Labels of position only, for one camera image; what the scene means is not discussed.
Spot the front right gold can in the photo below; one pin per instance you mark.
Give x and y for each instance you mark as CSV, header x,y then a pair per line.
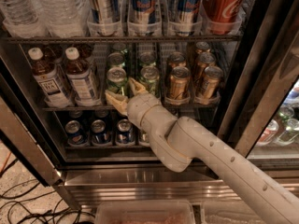
x,y
208,86

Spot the front middle Pepsi can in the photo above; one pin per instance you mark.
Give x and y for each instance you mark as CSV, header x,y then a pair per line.
x,y
100,134

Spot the right clear water bottle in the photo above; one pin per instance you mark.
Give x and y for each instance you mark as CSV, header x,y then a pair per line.
x,y
62,18

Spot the clear water bottle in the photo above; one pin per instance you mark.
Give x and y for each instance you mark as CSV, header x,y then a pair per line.
x,y
21,18
62,18

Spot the rear right gold can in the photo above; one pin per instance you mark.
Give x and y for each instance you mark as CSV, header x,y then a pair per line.
x,y
195,48

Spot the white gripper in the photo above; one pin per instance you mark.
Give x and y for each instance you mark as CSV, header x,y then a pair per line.
x,y
140,107

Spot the front right Pepsi can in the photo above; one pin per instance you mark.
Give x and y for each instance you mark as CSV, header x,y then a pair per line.
x,y
125,135

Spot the front left silver can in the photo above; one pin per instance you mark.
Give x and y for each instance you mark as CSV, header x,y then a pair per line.
x,y
143,138

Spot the red Coca-Cola can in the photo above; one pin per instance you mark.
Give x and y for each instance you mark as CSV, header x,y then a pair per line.
x,y
222,14

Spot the left front tea bottle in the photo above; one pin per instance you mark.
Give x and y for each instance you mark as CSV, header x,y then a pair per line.
x,y
51,79

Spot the glass fridge door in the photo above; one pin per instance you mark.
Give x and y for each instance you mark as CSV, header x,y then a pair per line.
x,y
267,129

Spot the front left gold can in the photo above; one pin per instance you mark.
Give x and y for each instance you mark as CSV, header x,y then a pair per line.
x,y
178,86

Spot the right Red Bull can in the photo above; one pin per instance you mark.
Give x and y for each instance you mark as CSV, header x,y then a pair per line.
x,y
184,15

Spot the rear left gold can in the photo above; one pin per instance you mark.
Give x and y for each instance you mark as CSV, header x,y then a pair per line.
x,y
175,59

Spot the front left Pepsi can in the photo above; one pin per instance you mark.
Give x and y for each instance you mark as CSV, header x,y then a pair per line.
x,y
77,137

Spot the middle right gold can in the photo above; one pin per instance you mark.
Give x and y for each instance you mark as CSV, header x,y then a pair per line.
x,y
202,61

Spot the gold can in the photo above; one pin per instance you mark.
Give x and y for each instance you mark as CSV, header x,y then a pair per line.
x,y
202,61
178,86
195,48
208,86
175,59

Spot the red bull can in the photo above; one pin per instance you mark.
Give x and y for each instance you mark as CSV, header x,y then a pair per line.
x,y
106,13
184,15
144,16

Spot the stainless steel fridge frame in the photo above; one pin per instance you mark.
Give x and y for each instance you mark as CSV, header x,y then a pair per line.
x,y
87,176

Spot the right front tea bottle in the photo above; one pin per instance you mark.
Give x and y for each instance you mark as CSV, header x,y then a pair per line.
x,y
81,76

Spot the left clear plastic bin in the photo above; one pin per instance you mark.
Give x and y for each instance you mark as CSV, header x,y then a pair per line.
x,y
145,212

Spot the left clear water bottle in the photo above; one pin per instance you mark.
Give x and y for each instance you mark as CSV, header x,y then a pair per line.
x,y
21,18

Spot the middle Red Bull can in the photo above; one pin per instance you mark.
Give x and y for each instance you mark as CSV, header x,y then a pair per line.
x,y
144,16

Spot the green can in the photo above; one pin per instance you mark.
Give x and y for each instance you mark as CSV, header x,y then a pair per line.
x,y
146,59
120,47
117,80
116,59
149,77

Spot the left Red Bull can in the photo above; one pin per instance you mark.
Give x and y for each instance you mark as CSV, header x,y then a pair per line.
x,y
106,13

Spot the clear plastic bin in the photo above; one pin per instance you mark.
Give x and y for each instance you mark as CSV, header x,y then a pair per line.
x,y
145,212
233,212

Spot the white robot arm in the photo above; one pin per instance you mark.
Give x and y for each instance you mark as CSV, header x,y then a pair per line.
x,y
176,141

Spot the tea bottle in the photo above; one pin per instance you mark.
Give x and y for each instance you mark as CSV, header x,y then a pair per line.
x,y
81,76
51,79

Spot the right clear plastic bin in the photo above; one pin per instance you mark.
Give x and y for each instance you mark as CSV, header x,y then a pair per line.
x,y
233,212

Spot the pepsi can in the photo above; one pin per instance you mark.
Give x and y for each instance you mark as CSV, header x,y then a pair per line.
x,y
125,135
100,134
77,137

